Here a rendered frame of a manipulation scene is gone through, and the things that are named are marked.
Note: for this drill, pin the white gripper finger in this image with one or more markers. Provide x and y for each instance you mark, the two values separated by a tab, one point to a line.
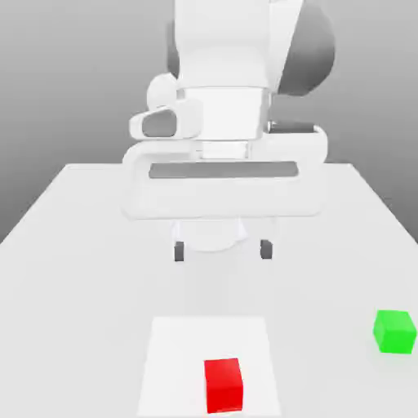
266	249
179	251

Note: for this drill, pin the small red cube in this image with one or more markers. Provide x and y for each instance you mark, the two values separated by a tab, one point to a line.
224	387

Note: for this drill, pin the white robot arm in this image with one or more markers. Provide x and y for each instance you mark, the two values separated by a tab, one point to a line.
222	49

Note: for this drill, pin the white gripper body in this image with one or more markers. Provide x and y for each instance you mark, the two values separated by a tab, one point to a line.
225	196

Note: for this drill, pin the small green cube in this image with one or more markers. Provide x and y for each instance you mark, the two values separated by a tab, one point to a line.
394	332

